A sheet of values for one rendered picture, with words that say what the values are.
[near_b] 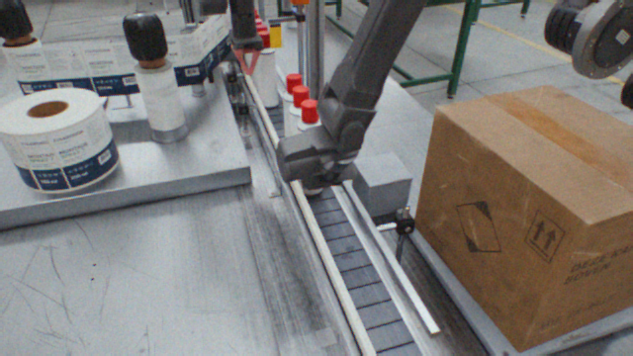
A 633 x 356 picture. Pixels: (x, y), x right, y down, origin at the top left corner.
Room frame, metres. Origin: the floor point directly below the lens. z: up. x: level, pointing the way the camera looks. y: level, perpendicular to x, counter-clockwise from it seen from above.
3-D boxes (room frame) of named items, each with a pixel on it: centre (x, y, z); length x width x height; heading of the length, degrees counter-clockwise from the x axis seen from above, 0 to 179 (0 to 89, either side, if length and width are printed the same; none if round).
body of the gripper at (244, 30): (1.00, 0.18, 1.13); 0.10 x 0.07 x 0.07; 18
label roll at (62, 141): (0.79, 0.57, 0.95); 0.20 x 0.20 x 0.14
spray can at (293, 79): (0.82, 0.05, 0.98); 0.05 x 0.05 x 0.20
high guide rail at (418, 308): (0.82, 0.01, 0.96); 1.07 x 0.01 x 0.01; 18
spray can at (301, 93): (0.76, 0.04, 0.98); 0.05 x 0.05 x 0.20
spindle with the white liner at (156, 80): (0.92, 0.38, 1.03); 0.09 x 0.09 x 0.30
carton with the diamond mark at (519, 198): (0.52, -0.36, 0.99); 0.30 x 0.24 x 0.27; 21
